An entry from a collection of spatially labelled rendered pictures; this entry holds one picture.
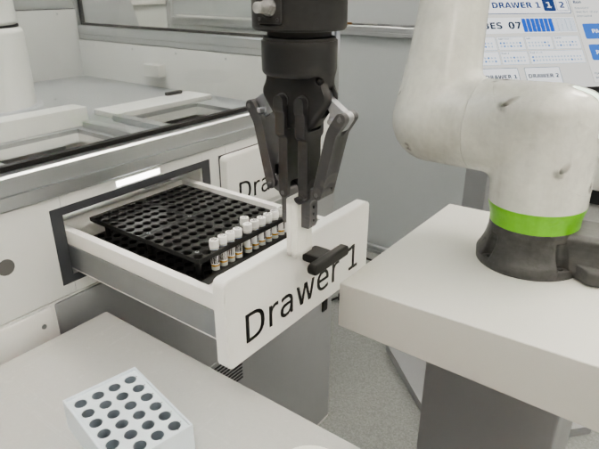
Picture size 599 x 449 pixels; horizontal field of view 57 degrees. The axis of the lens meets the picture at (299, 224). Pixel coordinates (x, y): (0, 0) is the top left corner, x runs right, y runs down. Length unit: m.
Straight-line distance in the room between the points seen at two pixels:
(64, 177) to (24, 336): 0.22
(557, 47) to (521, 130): 0.80
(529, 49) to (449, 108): 0.71
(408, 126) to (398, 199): 1.74
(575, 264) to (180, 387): 0.54
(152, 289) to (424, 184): 1.90
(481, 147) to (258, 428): 0.46
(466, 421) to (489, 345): 0.27
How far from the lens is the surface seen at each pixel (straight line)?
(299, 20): 0.52
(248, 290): 0.59
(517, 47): 1.48
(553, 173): 0.76
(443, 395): 0.92
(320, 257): 0.64
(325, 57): 0.54
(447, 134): 0.80
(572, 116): 0.75
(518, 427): 0.90
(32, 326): 0.84
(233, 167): 0.98
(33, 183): 0.77
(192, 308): 0.64
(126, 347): 0.78
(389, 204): 2.58
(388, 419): 1.78
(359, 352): 2.02
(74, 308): 0.86
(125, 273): 0.73
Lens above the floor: 1.20
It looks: 24 degrees down
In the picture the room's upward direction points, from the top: straight up
